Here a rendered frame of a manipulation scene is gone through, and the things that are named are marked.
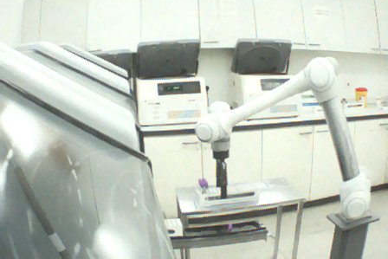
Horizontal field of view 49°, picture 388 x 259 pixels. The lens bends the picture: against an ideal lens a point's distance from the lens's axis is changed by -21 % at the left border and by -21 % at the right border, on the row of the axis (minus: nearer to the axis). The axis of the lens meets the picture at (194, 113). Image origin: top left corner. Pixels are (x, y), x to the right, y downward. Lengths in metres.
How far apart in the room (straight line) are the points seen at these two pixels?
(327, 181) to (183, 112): 1.55
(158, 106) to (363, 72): 2.42
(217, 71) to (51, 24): 1.74
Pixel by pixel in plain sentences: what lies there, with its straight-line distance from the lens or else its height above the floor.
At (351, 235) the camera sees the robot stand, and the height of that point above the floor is 0.63.
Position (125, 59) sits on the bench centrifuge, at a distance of 4.46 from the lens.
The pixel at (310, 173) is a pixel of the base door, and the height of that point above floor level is 0.37.
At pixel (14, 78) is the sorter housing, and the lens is 0.77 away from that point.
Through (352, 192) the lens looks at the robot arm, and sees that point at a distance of 2.12.
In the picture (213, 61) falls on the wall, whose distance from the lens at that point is 4.92.
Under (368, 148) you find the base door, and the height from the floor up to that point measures 0.52.
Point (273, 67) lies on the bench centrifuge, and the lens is 4.90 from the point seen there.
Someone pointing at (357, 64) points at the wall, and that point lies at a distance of 5.47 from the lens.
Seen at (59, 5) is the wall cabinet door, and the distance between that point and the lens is 4.59.
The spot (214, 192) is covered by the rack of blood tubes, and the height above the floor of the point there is 0.88.
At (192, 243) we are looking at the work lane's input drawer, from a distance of 2.03.
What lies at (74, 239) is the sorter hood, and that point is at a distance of 0.32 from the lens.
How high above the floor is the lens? 1.56
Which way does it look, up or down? 8 degrees down
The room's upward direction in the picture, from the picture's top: 2 degrees counter-clockwise
